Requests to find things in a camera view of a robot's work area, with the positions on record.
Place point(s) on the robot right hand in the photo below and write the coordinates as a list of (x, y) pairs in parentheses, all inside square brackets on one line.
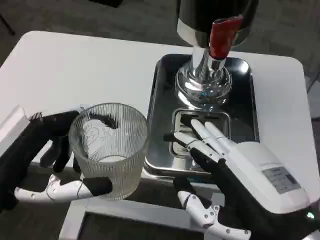
[(250, 175)]

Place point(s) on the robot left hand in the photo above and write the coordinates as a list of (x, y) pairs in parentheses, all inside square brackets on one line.
[(22, 147)]

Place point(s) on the clear ribbed glass cup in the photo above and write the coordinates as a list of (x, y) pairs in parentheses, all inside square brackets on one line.
[(110, 155)]

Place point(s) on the slotted steel drip grid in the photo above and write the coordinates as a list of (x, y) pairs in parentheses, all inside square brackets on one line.
[(180, 150)]

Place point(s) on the steel drink dispenser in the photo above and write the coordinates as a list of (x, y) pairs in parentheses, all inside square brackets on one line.
[(200, 82)]

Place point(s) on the steel drip tray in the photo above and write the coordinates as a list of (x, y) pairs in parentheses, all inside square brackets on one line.
[(160, 112)]

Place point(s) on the white table frame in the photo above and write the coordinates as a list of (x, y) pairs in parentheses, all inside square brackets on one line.
[(140, 212)]

